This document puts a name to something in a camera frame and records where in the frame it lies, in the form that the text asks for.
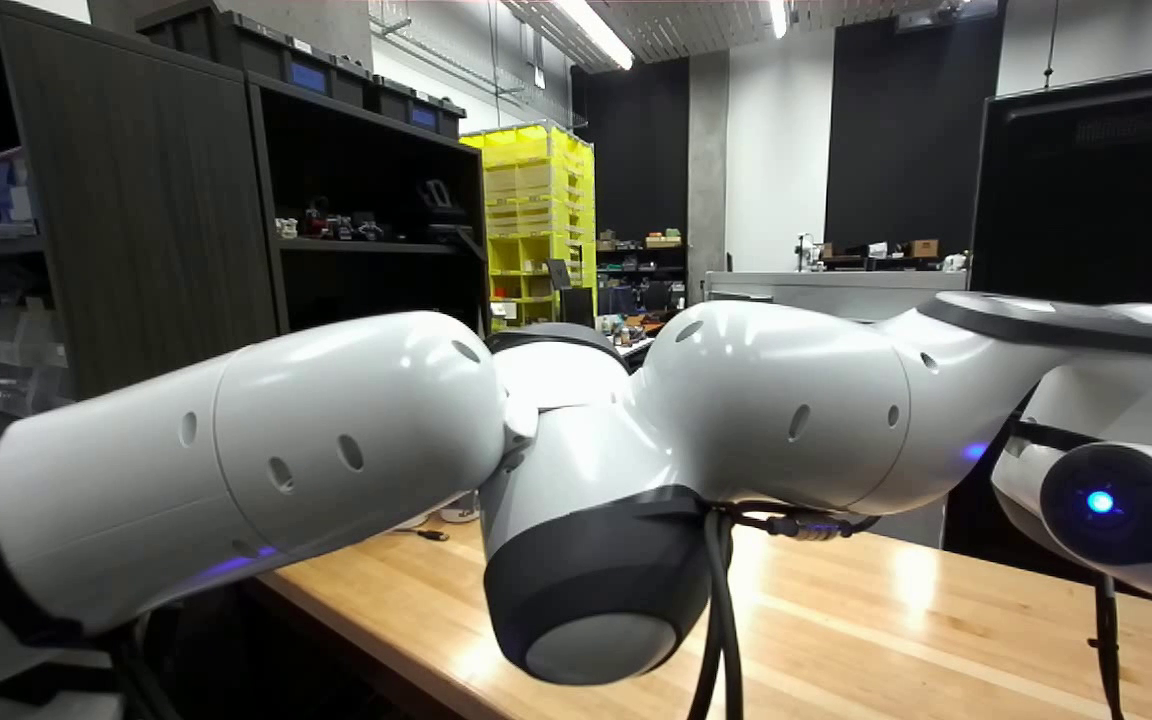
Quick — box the yellow shelf unit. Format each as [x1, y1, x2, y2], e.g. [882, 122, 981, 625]
[462, 122, 605, 334]

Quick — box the large black cabinet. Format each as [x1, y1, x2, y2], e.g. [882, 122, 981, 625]
[946, 59, 1152, 566]

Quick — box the black wall panel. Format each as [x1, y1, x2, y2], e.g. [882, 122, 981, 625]
[826, 10, 1007, 263]

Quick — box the thin black camera cable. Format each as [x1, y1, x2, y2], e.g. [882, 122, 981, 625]
[1092, 572, 1130, 720]

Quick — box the tall dark shelf unit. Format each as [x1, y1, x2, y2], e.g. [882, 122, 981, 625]
[0, 0, 281, 444]

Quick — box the grey partition panel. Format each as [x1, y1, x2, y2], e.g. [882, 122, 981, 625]
[696, 270, 976, 324]

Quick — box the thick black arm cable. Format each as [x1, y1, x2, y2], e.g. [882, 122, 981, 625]
[684, 502, 754, 720]

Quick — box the black shelf unit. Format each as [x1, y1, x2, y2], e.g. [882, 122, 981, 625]
[249, 74, 494, 338]

